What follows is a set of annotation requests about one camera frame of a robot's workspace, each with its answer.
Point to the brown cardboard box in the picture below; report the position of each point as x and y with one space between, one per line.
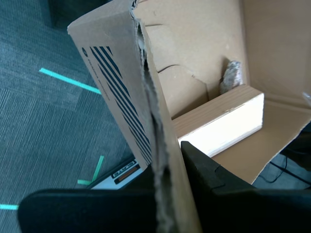
194 36

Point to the light wooden block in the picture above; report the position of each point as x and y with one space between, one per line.
218 126

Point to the speckled granite rock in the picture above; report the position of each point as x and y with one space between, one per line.
230 75

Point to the white lettered robot base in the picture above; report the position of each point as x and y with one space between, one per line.
121 173

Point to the teal floor tape strip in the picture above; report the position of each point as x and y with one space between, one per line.
98 168
83 182
70 81
8 206

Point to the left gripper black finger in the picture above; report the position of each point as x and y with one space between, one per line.
243 211
85 211

